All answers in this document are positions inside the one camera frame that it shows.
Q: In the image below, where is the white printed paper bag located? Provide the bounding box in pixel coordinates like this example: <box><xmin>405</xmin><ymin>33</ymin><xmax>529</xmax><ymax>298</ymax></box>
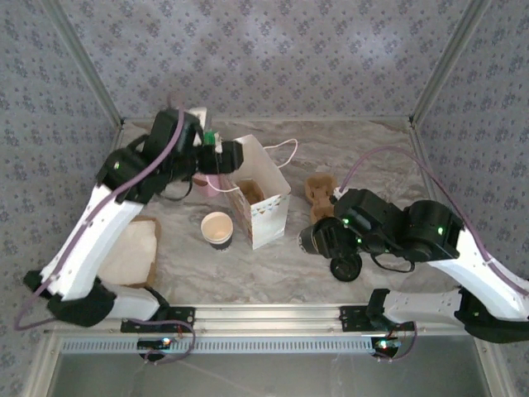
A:
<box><xmin>206</xmin><ymin>134</ymin><xmax>298</xmax><ymax>251</ymax></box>

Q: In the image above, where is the pink stick holder cup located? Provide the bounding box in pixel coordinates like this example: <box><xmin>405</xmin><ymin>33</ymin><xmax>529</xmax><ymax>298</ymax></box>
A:
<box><xmin>193</xmin><ymin>172</ymin><xmax>232</xmax><ymax>199</ymax></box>

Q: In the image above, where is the grey metal panel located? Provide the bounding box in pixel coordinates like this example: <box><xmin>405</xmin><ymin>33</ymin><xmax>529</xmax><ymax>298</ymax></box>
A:
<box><xmin>53</xmin><ymin>351</ymin><xmax>484</xmax><ymax>397</ymax></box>

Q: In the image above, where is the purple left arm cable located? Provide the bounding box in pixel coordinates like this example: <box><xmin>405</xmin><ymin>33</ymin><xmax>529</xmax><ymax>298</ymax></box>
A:
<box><xmin>14</xmin><ymin>93</ymin><xmax>198</xmax><ymax>367</ymax></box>

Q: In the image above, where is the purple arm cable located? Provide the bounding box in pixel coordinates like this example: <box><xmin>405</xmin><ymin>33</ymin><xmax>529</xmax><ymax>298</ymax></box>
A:
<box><xmin>338</xmin><ymin>146</ymin><xmax>529</xmax><ymax>363</ymax></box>
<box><xmin>14</xmin><ymin>93</ymin><xmax>198</xmax><ymax>367</ymax></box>

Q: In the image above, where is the black left camera cable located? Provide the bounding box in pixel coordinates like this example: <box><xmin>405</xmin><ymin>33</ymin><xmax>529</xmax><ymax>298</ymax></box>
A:
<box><xmin>156</xmin><ymin>180</ymin><xmax>194</xmax><ymax>204</ymax></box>

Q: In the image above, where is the black camera cable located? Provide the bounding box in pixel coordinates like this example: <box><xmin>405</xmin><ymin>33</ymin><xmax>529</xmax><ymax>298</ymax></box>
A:
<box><xmin>156</xmin><ymin>180</ymin><xmax>194</xmax><ymax>204</ymax></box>
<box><xmin>369</xmin><ymin>247</ymin><xmax>416</xmax><ymax>275</ymax></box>

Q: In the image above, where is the black right camera cable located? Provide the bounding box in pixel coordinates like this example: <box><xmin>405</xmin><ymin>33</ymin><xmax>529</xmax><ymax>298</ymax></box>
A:
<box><xmin>369</xmin><ymin>247</ymin><xmax>416</xmax><ymax>275</ymax></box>

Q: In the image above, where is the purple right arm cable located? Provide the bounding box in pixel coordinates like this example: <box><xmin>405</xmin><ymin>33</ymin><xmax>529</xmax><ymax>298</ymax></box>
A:
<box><xmin>338</xmin><ymin>146</ymin><xmax>529</xmax><ymax>363</ymax></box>

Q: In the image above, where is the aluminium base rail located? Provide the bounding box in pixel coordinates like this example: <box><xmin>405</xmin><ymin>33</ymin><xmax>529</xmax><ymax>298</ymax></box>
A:
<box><xmin>44</xmin><ymin>303</ymin><xmax>496</xmax><ymax>334</ymax></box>

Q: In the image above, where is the grey slotted cable duct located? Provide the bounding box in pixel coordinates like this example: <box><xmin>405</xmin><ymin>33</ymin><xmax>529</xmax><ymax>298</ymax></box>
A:
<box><xmin>60</xmin><ymin>337</ymin><xmax>480</xmax><ymax>356</ymax></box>

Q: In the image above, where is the aluminium frame post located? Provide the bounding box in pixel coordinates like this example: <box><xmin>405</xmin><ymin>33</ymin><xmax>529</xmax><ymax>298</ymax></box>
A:
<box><xmin>41</xmin><ymin>0</ymin><xmax>126</xmax><ymax>127</ymax></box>
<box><xmin>408</xmin><ymin>0</ymin><xmax>495</xmax><ymax>127</ymax></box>

